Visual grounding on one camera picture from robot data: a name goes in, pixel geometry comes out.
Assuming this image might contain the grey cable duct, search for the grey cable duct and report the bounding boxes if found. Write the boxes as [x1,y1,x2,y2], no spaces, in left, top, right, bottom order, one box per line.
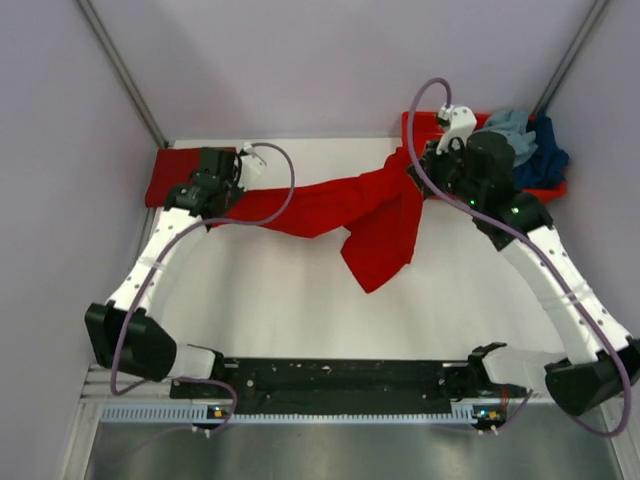
[100,403,505,425]

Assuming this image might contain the dark blue t-shirt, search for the dark blue t-shirt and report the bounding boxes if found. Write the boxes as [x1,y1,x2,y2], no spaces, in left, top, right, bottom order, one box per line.
[513,113,569,190]

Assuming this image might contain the light blue t-shirt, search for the light blue t-shirt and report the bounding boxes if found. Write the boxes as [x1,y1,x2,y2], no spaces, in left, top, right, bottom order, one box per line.
[481,109,538,168]

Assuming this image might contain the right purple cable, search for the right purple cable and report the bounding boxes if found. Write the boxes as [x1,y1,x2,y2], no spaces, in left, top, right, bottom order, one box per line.
[408,77,634,437]

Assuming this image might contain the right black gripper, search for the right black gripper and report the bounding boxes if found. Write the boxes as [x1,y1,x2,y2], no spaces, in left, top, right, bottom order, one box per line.
[407,135,482,208]

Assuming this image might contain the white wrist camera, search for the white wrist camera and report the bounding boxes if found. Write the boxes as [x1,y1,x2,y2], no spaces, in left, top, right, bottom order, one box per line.
[436,105,477,154]
[239,142,267,186]

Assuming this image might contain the red plastic bin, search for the red plastic bin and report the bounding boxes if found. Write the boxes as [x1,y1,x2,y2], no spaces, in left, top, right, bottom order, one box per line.
[412,111,568,204]

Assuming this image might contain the bright red t-shirt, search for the bright red t-shirt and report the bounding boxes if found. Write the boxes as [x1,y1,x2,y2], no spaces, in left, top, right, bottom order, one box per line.
[209,147,426,295]

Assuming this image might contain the purple cable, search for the purple cable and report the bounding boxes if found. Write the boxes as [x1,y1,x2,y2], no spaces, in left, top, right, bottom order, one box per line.
[408,77,634,437]
[109,142,296,451]

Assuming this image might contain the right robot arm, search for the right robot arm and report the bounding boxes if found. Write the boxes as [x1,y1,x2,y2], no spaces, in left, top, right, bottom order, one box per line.
[409,132,639,417]

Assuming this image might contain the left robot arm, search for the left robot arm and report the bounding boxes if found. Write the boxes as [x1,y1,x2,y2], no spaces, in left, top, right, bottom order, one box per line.
[85,147,249,397]

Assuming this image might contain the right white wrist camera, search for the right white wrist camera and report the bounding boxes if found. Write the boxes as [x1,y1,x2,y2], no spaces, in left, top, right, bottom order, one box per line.
[436,105,477,154]

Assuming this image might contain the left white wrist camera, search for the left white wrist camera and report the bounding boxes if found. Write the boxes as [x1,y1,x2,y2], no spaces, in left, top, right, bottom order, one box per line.
[239,142,267,186]

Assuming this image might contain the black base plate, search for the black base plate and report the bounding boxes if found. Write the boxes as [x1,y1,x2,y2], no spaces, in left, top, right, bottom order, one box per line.
[169,357,526,415]

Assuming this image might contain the folded dark red t-shirt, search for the folded dark red t-shirt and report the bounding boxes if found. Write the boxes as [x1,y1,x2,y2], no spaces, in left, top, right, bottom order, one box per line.
[144,147,230,218]

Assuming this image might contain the aluminium frame rail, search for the aluminium frame rail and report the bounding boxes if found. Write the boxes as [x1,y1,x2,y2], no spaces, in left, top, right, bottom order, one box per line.
[80,365,171,402]

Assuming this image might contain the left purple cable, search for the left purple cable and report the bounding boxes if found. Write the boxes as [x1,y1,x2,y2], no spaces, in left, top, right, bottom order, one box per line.
[109,142,296,451]

